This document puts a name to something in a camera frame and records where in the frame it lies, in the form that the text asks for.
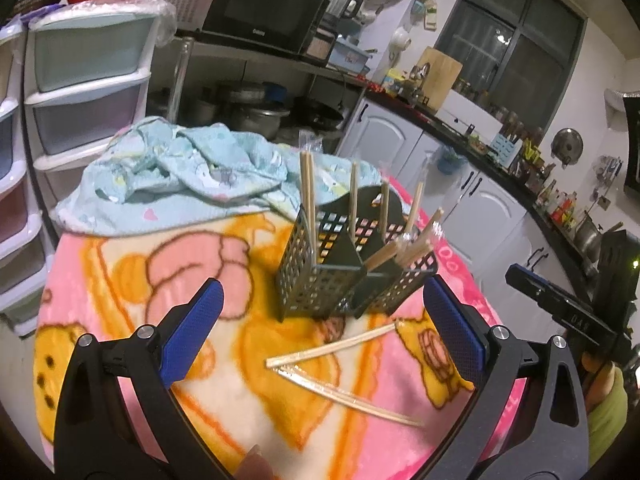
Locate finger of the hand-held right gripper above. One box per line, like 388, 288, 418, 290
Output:
505, 262, 631, 357

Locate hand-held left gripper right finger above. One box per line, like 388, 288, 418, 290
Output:
422, 275, 590, 480

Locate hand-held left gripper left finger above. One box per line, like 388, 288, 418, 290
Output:
52, 278, 251, 480

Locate dark green utensil basket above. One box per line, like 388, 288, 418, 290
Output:
276, 185, 438, 322

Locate person's right forearm green sleeve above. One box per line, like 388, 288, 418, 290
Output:
587, 375, 632, 453

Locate hanging metal utensils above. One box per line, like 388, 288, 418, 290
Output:
590, 155, 626, 196

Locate person's right hand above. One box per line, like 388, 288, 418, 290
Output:
582, 355, 626, 411

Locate person's left hand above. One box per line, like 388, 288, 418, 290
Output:
235, 442, 275, 480

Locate steel cooking pot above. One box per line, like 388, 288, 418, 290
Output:
574, 214, 608, 257

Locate pink yellow printed blanket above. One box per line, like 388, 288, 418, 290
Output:
32, 180, 528, 480

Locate row of condiment bottles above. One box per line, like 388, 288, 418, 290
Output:
520, 135, 581, 231

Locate hanging steel pot lid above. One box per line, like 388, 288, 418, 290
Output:
551, 127, 584, 167

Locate black range hood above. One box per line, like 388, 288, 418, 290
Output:
604, 87, 640, 196

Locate light blue printed blanket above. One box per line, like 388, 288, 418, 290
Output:
52, 116, 396, 236

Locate blue hanging bag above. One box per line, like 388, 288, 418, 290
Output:
435, 147, 468, 176

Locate blue knife block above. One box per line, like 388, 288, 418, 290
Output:
489, 127, 524, 167

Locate white kitchen cabinets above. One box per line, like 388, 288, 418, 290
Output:
335, 97, 586, 286

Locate large aluminium pot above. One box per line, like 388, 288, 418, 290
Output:
230, 105, 291, 141

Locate row of glass jars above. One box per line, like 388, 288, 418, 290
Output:
452, 77, 521, 131

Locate dark wok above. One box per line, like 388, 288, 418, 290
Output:
295, 100, 346, 131

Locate wooden cutting board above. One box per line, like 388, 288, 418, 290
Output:
412, 46, 463, 111

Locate dark framed window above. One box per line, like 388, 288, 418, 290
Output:
440, 0, 587, 107

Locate metal kitchen shelf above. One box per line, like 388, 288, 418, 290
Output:
150, 30, 373, 161

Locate blue plastic box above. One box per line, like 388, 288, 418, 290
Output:
329, 40, 373, 75

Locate white pastel plastic drawer unit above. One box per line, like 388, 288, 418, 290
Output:
22, 0, 178, 196

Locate black microwave oven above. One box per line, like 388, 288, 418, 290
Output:
201, 0, 332, 56

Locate dark woven basket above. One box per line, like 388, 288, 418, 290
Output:
12, 0, 66, 13

